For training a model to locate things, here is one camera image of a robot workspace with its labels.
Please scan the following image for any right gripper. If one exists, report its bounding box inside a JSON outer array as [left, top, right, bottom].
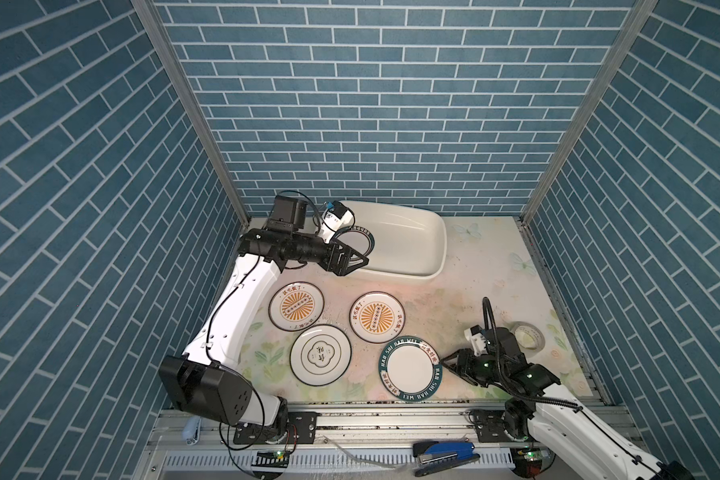
[[438, 347, 507, 387]]

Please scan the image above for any large plate green lettered rim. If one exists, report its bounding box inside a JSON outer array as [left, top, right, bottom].
[[378, 336, 443, 402]]

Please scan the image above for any orange sunburst plate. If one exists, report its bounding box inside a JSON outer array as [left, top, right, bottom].
[[349, 291, 406, 344], [268, 282, 325, 332]]

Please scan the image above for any white plate black clover outline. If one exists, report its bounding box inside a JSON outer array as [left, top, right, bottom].
[[290, 325, 352, 387]]

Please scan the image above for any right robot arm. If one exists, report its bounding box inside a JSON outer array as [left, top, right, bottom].
[[441, 348, 693, 479]]

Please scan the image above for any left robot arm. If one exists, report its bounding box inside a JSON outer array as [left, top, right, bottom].
[[158, 228, 369, 431]]

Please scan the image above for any white plastic bin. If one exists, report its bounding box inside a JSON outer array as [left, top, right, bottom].
[[342, 200, 447, 284]]

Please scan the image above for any clear tape roll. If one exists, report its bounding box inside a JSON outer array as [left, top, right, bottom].
[[510, 322, 546, 357]]

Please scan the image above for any blue black stapler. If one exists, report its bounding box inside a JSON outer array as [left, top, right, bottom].
[[412, 440, 480, 477]]

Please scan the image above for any right circuit board with LED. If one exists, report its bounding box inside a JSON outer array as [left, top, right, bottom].
[[510, 448, 544, 479]]

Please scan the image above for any circuit board with led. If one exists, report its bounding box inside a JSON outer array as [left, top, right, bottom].
[[251, 450, 291, 480], [510, 448, 544, 479]]

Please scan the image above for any left circuit board with LED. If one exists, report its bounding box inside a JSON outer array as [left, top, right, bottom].
[[251, 450, 291, 480]]

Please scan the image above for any light blue small device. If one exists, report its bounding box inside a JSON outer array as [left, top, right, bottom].
[[182, 416, 202, 446]]

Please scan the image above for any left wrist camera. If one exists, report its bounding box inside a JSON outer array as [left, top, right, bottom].
[[318, 201, 355, 243]]

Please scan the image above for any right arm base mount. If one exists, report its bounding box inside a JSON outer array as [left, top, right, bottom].
[[467, 409, 527, 443]]

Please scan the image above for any translucent cable on rail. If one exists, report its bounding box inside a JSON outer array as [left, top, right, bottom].
[[322, 436, 409, 472]]

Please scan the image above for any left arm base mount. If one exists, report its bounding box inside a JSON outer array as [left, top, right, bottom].
[[230, 411, 318, 447]]

